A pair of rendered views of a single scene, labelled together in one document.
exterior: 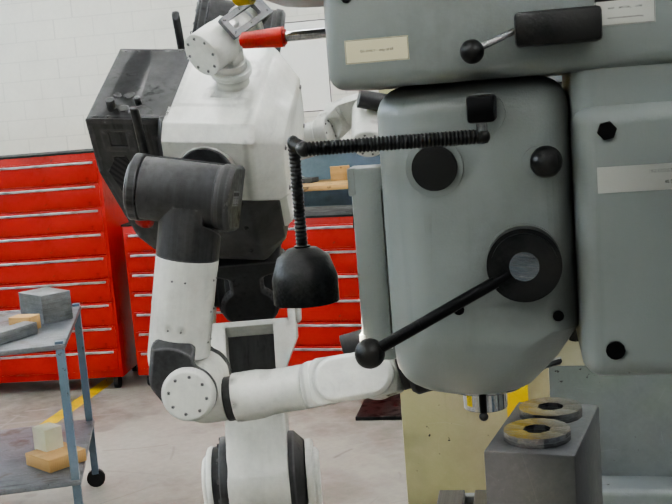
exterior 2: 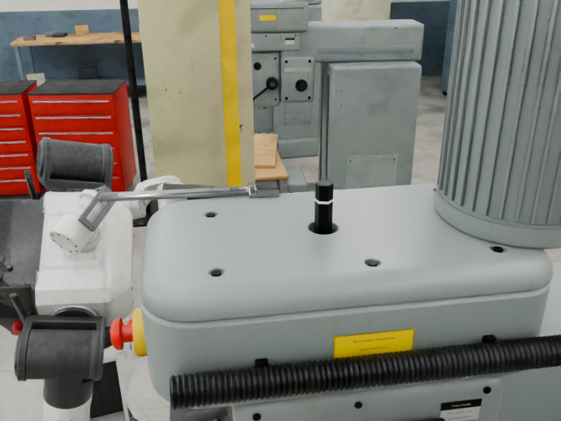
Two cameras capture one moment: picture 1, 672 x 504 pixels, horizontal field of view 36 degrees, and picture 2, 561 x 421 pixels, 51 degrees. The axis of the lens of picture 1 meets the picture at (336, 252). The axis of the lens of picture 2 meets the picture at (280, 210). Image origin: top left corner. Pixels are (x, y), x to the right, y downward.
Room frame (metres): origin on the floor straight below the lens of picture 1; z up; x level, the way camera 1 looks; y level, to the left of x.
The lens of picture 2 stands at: (0.48, 0.11, 2.22)
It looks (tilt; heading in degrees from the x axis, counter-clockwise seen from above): 25 degrees down; 341
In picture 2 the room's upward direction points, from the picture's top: straight up
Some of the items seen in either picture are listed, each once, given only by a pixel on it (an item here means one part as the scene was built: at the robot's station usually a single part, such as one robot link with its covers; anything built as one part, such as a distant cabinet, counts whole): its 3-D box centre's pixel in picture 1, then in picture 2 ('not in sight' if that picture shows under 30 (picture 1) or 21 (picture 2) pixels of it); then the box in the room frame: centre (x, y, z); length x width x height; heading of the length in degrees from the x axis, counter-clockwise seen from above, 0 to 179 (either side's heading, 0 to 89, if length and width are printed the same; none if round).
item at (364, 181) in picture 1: (374, 262); not in sight; (1.10, -0.04, 1.45); 0.04 x 0.04 x 0.21; 79
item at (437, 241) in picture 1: (479, 234); not in sight; (1.07, -0.15, 1.47); 0.21 x 0.19 x 0.32; 169
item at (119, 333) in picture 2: not in sight; (124, 333); (1.12, 0.10, 1.76); 0.04 x 0.03 x 0.04; 169
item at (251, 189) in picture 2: not in sight; (189, 192); (1.23, -0.02, 1.89); 0.24 x 0.04 x 0.01; 77
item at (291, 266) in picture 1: (304, 273); not in sight; (1.10, 0.04, 1.44); 0.07 x 0.07 x 0.06
